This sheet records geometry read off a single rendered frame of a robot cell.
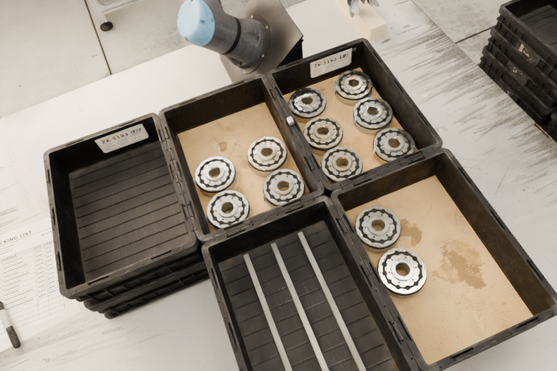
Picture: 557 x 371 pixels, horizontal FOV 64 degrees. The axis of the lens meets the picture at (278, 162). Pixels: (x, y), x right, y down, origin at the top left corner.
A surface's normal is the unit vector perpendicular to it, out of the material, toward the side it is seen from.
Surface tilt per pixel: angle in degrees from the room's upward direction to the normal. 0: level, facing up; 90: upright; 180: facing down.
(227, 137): 0
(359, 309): 0
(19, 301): 0
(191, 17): 45
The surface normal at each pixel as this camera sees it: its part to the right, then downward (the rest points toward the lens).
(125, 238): -0.09, -0.52
